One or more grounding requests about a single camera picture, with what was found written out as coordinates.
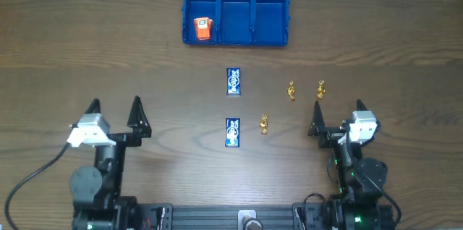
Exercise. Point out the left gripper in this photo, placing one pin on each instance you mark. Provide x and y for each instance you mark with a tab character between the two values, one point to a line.
126	139

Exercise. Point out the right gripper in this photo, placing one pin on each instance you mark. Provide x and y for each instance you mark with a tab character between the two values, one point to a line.
329	137

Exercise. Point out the gold candy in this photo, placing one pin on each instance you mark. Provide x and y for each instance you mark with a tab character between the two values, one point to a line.
263	124
291	90
320	89

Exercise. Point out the blue candy pack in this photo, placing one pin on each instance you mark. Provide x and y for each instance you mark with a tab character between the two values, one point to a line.
232	132
233	81

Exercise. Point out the orange candy box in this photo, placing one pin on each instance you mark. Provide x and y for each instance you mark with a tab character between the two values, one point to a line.
202	29
211	29

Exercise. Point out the blue tray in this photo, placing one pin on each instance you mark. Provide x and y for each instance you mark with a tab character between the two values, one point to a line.
235	24

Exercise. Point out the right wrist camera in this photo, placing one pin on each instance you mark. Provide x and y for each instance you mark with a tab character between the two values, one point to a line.
361	125

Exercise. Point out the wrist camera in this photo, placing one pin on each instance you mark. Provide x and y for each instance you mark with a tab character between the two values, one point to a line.
361	125
90	128

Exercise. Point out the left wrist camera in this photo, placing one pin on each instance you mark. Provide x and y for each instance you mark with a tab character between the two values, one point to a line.
90	128

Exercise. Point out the mounting rail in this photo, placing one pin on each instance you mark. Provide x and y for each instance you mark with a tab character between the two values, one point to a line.
217	217

